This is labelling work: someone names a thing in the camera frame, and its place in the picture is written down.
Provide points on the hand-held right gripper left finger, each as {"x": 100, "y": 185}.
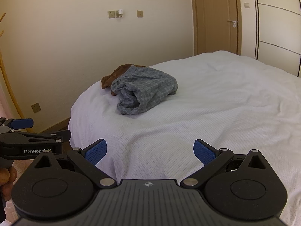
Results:
{"x": 96, "y": 151}

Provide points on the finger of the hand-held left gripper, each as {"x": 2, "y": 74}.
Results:
{"x": 22, "y": 123}
{"x": 35, "y": 137}

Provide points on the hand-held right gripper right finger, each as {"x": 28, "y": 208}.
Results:
{"x": 204, "y": 151}

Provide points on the grey checked garment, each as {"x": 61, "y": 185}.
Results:
{"x": 145, "y": 87}

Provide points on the person's left hand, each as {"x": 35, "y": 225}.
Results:
{"x": 7, "y": 179}

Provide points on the white bed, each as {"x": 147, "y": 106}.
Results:
{"x": 211, "y": 98}

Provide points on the brown garment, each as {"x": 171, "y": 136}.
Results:
{"x": 108, "y": 81}

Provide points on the brown wooden door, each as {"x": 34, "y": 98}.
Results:
{"x": 211, "y": 16}

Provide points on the white plug charger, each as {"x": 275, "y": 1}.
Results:
{"x": 120, "y": 13}

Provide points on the cream wardrobe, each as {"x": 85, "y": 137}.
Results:
{"x": 277, "y": 28}

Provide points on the beige wall socket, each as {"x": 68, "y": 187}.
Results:
{"x": 36, "y": 108}
{"x": 111, "y": 14}

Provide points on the beige wall switch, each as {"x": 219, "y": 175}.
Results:
{"x": 140, "y": 14}
{"x": 246, "y": 5}

